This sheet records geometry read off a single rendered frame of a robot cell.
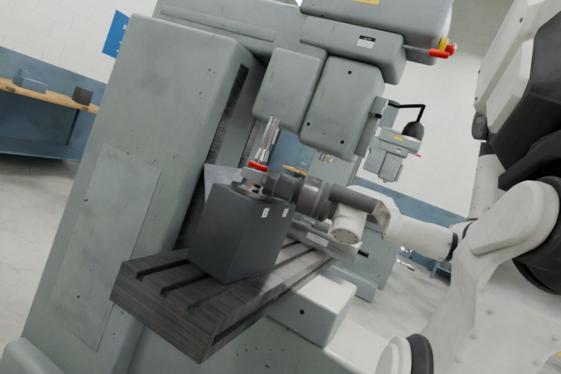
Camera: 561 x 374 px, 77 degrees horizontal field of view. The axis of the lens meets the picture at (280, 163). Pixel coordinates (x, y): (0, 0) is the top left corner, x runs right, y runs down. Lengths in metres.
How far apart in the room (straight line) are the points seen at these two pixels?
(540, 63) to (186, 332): 0.69
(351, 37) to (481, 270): 0.86
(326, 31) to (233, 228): 0.75
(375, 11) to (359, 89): 0.24
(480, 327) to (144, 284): 0.55
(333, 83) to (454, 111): 6.79
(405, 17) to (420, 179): 6.63
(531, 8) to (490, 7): 8.01
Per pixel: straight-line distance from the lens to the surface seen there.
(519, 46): 0.67
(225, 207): 0.78
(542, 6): 0.66
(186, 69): 1.31
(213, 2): 1.51
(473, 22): 8.52
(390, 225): 0.78
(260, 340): 1.25
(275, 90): 1.24
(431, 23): 1.19
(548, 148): 0.56
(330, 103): 1.19
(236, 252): 0.77
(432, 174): 7.73
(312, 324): 1.15
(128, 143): 1.41
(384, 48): 1.19
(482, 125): 0.89
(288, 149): 8.25
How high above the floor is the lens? 1.29
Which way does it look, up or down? 3 degrees down
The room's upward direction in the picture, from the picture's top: 21 degrees clockwise
